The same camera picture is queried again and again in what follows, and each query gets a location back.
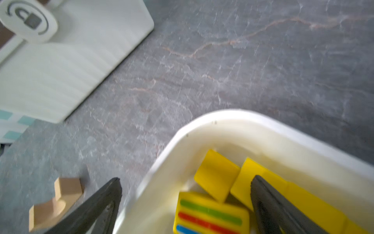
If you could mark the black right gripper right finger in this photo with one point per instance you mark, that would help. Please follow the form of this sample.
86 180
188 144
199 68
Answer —
275 214

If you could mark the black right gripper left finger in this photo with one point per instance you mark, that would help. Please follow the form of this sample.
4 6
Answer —
96 215

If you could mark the white oval plastic tub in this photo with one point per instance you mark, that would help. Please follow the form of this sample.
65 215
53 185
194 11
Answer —
340 179

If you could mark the rainbow striped block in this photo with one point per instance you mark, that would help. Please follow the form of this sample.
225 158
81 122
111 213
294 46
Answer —
200 214

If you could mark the brown small block left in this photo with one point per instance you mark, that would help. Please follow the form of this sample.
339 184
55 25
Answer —
48 214

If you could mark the yellow cube far right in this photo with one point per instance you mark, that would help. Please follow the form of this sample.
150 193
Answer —
216 175

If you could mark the brown lidded storage box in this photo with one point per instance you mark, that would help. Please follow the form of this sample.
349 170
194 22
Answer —
61 51

